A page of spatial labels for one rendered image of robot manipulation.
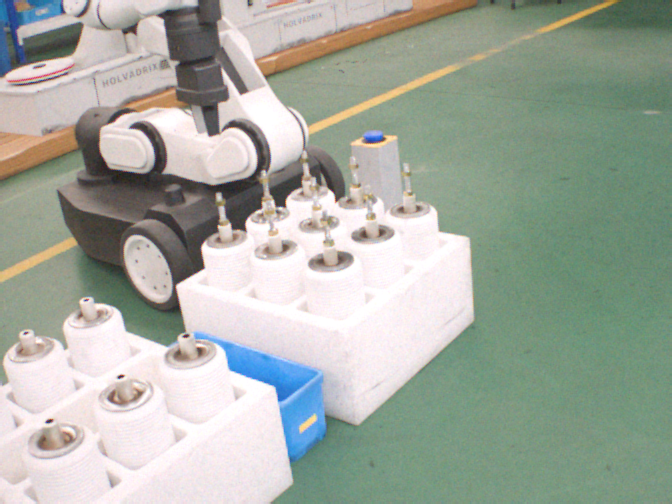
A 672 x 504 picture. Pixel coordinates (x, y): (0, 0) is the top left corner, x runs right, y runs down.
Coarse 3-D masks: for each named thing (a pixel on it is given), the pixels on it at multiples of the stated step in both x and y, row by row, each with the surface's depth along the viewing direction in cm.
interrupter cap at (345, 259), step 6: (342, 252) 140; (348, 252) 139; (312, 258) 139; (318, 258) 139; (342, 258) 138; (348, 258) 137; (312, 264) 137; (318, 264) 137; (324, 264) 137; (336, 264) 137; (342, 264) 136; (348, 264) 135; (312, 270) 136; (318, 270) 135; (324, 270) 134; (330, 270) 134; (336, 270) 134
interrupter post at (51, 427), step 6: (48, 420) 98; (54, 420) 98; (42, 426) 97; (48, 426) 97; (54, 426) 97; (48, 432) 97; (54, 432) 97; (60, 432) 98; (48, 438) 98; (54, 438) 98; (60, 438) 98; (48, 444) 98; (54, 444) 98
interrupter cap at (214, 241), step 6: (216, 234) 154; (234, 234) 153; (240, 234) 152; (246, 234) 152; (210, 240) 152; (216, 240) 152; (234, 240) 151; (240, 240) 150; (210, 246) 149; (216, 246) 148; (222, 246) 148; (228, 246) 148; (234, 246) 148
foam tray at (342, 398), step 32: (448, 256) 152; (192, 288) 151; (416, 288) 145; (448, 288) 154; (192, 320) 155; (224, 320) 148; (256, 320) 143; (288, 320) 138; (320, 320) 135; (352, 320) 134; (384, 320) 139; (416, 320) 147; (448, 320) 156; (288, 352) 141; (320, 352) 136; (352, 352) 133; (384, 352) 140; (416, 352) 149; (352, 384) 135; (384, 384) 142; (352, 416) 138
